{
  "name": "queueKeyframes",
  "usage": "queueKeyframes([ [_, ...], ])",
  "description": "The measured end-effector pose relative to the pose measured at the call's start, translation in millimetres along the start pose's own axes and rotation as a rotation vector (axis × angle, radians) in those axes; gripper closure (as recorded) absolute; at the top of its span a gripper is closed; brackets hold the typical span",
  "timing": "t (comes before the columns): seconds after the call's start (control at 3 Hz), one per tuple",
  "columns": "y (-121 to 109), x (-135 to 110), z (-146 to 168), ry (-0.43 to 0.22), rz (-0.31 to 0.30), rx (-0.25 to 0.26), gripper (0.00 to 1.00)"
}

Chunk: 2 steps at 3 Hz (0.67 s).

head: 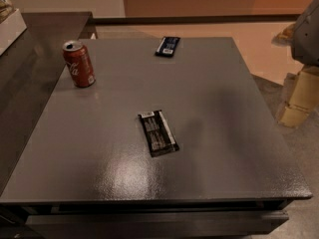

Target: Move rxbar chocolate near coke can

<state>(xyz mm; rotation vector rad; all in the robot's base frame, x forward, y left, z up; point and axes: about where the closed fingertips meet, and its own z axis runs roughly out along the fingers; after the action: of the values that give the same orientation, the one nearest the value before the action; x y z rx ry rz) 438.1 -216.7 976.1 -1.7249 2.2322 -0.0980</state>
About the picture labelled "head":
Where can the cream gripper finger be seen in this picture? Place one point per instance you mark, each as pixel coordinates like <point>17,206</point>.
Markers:
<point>300,96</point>
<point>285,37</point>

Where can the black rxbar chocolate wrapper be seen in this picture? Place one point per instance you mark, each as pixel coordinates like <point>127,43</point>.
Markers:
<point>157,132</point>

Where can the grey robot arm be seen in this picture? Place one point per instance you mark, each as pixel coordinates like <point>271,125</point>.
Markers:
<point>305,44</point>

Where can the red coke can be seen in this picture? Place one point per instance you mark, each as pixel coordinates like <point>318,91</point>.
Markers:
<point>79,64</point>

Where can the dark side counter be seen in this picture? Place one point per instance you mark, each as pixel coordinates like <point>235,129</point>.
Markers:
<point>29,71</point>

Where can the white box on counter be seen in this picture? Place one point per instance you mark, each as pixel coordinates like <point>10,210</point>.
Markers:
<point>12,24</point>

